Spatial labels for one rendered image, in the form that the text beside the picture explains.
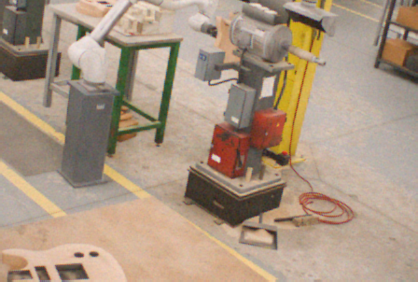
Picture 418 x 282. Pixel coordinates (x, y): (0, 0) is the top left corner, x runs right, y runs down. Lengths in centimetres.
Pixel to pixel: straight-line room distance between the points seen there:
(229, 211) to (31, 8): 301
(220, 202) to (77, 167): 102
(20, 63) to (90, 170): 204
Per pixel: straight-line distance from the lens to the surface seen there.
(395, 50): 997
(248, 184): 523
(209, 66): 503
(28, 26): 727
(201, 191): 539
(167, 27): 597
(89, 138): 528
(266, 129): 507
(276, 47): 499
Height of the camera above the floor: 252
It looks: 22 degrees down
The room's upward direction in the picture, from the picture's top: 11 degrees clockwise
